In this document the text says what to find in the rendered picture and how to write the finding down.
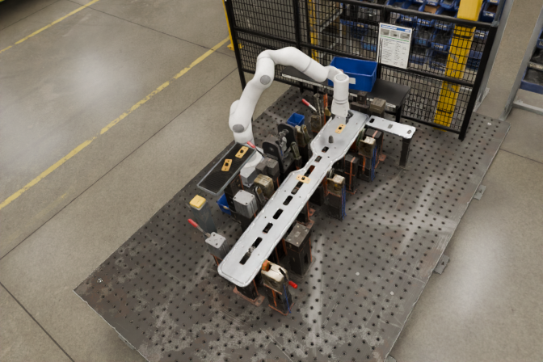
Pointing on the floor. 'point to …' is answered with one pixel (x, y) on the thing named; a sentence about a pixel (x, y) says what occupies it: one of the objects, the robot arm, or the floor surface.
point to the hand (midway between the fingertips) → (340, 119)
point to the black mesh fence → (359, 41)
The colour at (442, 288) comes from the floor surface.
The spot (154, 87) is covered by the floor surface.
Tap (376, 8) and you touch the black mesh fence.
